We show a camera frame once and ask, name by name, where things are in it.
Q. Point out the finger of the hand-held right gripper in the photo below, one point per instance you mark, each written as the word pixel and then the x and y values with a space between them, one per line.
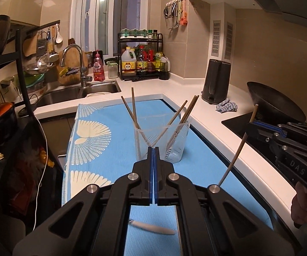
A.
pixel 270 130
pixel 262 137

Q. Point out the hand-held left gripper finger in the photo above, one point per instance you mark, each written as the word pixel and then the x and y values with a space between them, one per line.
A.
pixel 150 176
pixel 156 176

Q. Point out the wooden chopstick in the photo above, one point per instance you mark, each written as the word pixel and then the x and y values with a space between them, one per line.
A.
pixel 134 104
pixel 189 106
pixel 234 158
pixel 130 113
pixel 193 106
pixel 177 112

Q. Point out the clear plastic utensil container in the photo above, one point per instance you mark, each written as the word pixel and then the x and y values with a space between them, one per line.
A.
pixel 180 144

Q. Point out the black glass cooktop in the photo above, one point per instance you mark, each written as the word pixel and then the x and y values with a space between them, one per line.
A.
pixel 238 125

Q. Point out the black wok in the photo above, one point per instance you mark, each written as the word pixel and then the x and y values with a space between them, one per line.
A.
pixel 273 101

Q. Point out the blue white dish cloth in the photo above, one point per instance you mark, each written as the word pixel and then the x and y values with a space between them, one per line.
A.
pixel 226 106

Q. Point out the blue patterned table mat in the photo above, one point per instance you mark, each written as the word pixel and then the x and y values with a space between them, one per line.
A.
pixel 102 144

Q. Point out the black electric kettle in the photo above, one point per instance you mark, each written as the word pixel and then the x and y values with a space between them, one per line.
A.
pixel 216 80

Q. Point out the white plate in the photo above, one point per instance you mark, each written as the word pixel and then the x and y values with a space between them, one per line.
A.
pixel 97 94

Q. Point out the glass oil dispenser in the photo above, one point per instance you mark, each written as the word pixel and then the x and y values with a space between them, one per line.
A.
pixel 164 69

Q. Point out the glass jar green lid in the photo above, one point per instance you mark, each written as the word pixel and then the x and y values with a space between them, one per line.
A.
pixel 113 70

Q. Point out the yellow label oil jug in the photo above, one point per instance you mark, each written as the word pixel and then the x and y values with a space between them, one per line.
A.
pixel 128 64

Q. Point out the dark soy sauce bottle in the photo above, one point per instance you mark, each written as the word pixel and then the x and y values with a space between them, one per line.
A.
pixel 142 61

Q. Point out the red label sauce bottle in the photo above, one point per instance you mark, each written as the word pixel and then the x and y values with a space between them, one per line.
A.
pixel 151 60

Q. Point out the pink dish soap bottle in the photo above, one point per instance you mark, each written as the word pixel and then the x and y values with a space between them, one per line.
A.
pixel 99 69

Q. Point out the stainless steel sink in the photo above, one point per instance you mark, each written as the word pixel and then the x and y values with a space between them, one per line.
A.
pixel 62 94

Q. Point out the black spice rack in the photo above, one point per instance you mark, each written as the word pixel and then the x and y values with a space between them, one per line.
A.
pixel 120 58

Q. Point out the chrome kitchen faucet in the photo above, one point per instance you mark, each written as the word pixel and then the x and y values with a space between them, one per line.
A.
pixel 82 69

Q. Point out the wooden cutting board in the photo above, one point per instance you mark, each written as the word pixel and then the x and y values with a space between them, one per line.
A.
pixel 70 77

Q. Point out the row of spice jars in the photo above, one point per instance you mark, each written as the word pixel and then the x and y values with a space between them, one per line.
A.
pixel 137 33

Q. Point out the hanging kitchen tools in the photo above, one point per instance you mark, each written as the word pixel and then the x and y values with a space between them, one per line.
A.
pixel 176 13

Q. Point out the green plastic basin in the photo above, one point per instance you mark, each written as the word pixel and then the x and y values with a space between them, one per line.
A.
pixel 33 80

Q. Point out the metal strainer bowl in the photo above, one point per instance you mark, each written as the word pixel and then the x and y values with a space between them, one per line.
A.
pixel 36 68

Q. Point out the white ladle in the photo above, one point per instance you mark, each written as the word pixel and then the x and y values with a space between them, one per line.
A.
pixel 59 37

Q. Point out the metal grater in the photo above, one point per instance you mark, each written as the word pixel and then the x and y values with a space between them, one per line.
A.
pixel 41 47

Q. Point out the black storage shelf rack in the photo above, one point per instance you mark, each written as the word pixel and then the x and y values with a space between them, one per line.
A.
pixel 20 58

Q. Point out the wall air vent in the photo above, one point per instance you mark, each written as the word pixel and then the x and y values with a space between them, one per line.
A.
pixel 216 37

